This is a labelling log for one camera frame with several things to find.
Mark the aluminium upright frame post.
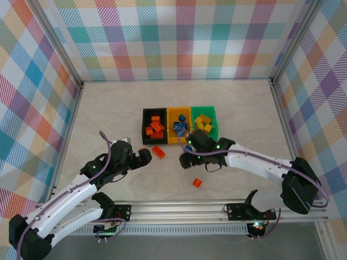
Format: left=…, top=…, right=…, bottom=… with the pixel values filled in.
left=269, top=0, right=326, bottom=86
left=27, top=0, right=85, bottom=89

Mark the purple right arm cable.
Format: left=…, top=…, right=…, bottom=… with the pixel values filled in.
left=178, top=131, right=330, bottom=241

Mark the grey slotted cable duct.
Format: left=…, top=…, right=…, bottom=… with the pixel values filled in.
left=42, top=226, right=252, bottom=236

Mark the wide aluminium base rail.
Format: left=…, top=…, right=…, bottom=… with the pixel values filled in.
left=29, top=199, right=330, bottom=225

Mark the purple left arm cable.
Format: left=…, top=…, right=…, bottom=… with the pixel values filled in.
left=15, top=131, right=128, bottom=260

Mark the green plastic bin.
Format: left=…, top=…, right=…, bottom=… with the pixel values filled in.
left=191, top=105, right=219, bottom=144

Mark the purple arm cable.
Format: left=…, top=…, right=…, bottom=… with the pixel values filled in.
left=178, top=131, right=330, bottom=241
left=15, top=131, right=128, bottom=260

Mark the small controller circuit board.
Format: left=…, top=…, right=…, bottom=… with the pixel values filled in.
left=93, top=223, right=120, bottom=235
left=248, top=221, right=266, bottom=232

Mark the aluminium side frame rail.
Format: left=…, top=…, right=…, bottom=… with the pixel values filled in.
left=268, top=78, right=312, bottom=201
left=46, top=81, right=85, bottom=204

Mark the black plastic bin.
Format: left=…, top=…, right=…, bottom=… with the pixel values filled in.
left=142, top=107, right=168, bottom=145

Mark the orange-yellow plastic bin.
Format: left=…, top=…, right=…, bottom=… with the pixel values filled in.
left=166, top=106, right=194, bottom=144

